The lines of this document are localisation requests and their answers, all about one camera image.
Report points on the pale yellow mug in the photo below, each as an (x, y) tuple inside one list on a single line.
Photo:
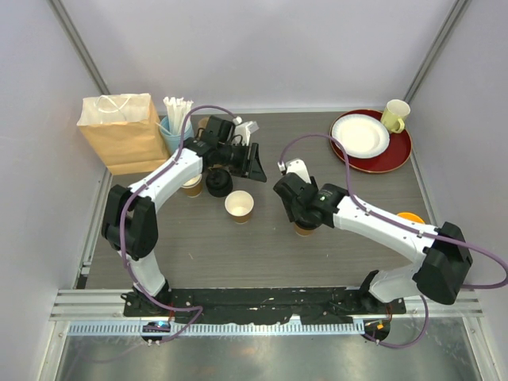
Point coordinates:
[(394, 115)]

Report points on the brown paper bag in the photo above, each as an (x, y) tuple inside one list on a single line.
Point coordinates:
[(124, 131)]

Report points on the cardboard cup carrier stack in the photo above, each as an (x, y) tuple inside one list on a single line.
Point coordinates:
[(202, 126)]

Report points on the brown paper cup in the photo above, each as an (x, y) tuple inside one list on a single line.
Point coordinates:
[(239, 205), (302, 231)]

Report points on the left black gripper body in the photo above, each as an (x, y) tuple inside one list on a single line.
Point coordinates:
[(235, 158)]

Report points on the aluminium frame rail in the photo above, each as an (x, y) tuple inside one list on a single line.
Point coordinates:
[(101, 313)]

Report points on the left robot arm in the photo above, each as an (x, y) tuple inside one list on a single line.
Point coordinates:
[(130, 219)]

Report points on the white paper plate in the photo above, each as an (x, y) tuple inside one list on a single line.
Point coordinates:
[(362, 136)]

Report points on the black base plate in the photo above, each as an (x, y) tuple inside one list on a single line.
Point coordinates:
[(263, 306)]

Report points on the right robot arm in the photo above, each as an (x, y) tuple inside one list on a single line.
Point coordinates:
[(439, 262)]

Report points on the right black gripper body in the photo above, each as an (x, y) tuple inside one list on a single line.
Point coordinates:
[(294, 214)]

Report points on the stack of black lids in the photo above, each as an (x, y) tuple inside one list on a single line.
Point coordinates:
[(219, 183)]

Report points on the orange bowl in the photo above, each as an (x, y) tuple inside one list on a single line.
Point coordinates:
[(411, 217)]

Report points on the light blue straw holder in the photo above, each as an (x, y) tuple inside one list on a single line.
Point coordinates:
[(172, 140)]

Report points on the stack of paper cups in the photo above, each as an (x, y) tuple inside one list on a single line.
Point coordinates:
[(193, 187)]

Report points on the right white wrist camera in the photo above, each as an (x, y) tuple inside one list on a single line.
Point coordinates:
[(295, 166)]

